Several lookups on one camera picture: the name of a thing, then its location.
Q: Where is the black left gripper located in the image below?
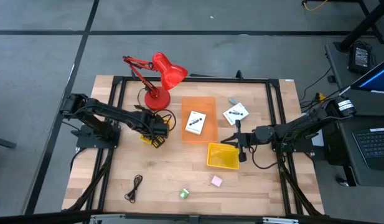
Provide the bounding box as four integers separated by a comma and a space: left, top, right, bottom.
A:
147, 119, 171, 149

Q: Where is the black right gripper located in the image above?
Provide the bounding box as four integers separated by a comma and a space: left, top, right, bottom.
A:
222, 119, 258, 163

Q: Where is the yellow slotted plastic basket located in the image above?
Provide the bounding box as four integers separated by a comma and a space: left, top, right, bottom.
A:
139, 117, 174, 147
206, 142, 241, 170

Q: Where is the white product box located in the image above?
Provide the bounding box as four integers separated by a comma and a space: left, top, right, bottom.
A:
185, 110, 207, 136
223, 102, 250, 126

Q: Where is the orange translucent plastic bin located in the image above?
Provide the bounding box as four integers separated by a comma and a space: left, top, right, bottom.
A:
180, 96, 219, 144

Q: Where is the red desk lamp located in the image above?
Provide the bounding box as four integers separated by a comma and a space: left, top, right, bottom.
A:
122, 52, 189, 111

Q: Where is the black overhead rig bar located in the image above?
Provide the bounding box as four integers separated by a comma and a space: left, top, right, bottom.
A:
0, 210, 384, 224

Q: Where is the grey side desk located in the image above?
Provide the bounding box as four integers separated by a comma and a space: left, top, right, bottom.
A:
324, 42, 384, 187

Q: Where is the black laptop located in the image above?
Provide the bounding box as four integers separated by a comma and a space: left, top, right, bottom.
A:
352, 126, 384, 171

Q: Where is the black power adapter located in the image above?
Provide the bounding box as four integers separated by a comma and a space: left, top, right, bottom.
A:
348, 42, 372, 75

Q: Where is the black stand foot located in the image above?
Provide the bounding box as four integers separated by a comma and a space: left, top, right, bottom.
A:
0, 135, 17, 150

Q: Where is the computer monitor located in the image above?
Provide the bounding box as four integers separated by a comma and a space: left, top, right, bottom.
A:
339, 57, 384, 96

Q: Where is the black stand leg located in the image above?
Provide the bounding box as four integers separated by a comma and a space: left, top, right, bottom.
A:
335, 0, 384, 53

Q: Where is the black lamp cord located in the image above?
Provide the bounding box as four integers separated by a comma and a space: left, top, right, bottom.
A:
136, 86, 177, 133

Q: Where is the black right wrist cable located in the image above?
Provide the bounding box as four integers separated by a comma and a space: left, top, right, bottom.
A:
248, 145, 279, 170

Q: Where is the black metal table frame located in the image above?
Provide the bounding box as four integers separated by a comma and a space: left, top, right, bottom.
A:
62, 75, 325, 218

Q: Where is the black floor cable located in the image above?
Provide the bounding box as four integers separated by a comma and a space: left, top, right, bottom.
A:
299, 67, 334, 103

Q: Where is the yellow cable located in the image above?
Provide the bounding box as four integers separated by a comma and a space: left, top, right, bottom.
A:
302, 0, 330, 12

